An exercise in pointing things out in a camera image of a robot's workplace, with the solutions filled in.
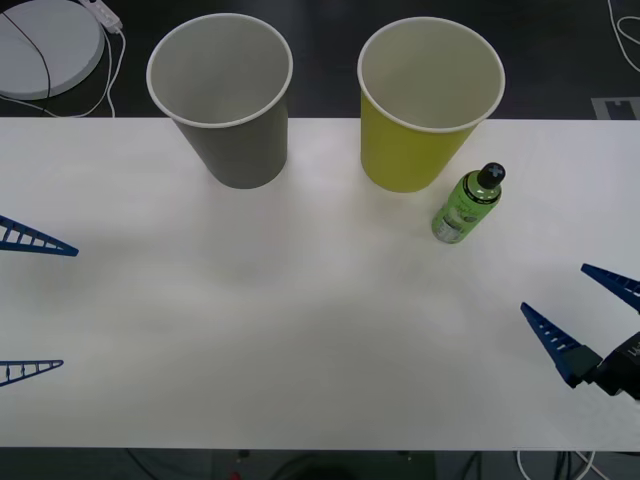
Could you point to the yellow-green plastic waste bin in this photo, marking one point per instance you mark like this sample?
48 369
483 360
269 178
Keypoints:
400 160

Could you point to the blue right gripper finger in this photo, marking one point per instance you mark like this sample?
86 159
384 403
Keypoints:
625 290
580 362

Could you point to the white power strip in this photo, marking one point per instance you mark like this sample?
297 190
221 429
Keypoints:
105 14

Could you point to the grey plastic waste bin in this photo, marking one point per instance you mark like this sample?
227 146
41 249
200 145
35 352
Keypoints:
240 150

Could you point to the round white disc base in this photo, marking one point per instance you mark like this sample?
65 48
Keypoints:
30 55

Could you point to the green plastic bottle black cap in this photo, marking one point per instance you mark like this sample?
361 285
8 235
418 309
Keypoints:
465 205

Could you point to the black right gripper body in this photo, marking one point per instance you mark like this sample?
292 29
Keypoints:
622 367

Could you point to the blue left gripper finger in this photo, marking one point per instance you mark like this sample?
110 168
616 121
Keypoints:
66 250
55 363

